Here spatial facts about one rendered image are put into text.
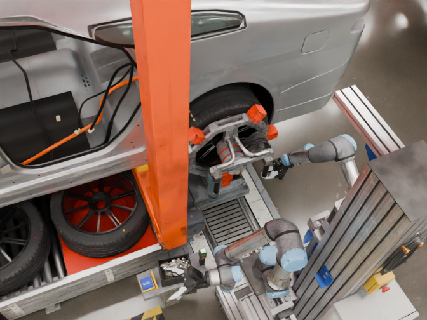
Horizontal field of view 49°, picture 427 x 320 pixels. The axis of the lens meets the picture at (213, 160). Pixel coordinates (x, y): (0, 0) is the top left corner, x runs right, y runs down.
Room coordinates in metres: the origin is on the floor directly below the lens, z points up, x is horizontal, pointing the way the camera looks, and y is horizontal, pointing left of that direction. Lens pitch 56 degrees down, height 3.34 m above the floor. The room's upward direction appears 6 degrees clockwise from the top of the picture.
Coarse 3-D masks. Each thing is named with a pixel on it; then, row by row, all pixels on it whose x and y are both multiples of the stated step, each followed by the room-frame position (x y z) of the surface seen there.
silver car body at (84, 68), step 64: (0, 0) 1.62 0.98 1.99; (64, 0) 1.71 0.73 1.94; (128, 0) 1.81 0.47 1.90; (192, 0) 1.93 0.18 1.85; (256, 0) 2.06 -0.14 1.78; (320, 0) 2.23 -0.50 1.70; (0, 64) 2.22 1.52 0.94; (64, 64) 2.27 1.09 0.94; (128, 64) 1.81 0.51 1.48; (192, 64) 1.79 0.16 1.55; (256, 64) 1.97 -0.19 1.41; (320, 64) 2.19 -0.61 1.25; (0, 128) 1.78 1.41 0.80; (64, 128) 1.83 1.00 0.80; (128, 128) 1.65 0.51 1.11; (0, 192) 1.25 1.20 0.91
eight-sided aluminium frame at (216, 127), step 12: (228, 120) 1.78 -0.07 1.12; (240, 120) 1.79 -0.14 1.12; (204, 132) 1.71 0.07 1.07; (216, 132) 1.70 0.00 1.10; (264, 132) 1.86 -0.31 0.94; (192, 144) 1.67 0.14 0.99; (204, 144) 1.66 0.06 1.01; (192, 156) 1.64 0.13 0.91; (192, 168) 1.63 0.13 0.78; (204, 168) 1.72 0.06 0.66
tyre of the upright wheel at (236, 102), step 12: (228, 84) 2.03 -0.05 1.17; (240, 84) 2.07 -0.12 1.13; (204, 96) 1.91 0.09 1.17; (216, 96) 1.91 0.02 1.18; (228, 96) 1.93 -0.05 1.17; (240, 96) 1.95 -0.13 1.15; (252, 96) 2.02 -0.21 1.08; (192, 108) 1.84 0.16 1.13; (204, 108) 1.83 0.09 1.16; (216, 108) 1.82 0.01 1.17; (228, 108) 1.83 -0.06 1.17; (240, 108) 1.86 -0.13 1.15; (192, 120) 1.76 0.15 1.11; (204, 120) 1.75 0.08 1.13; (264, 120) 1.95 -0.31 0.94
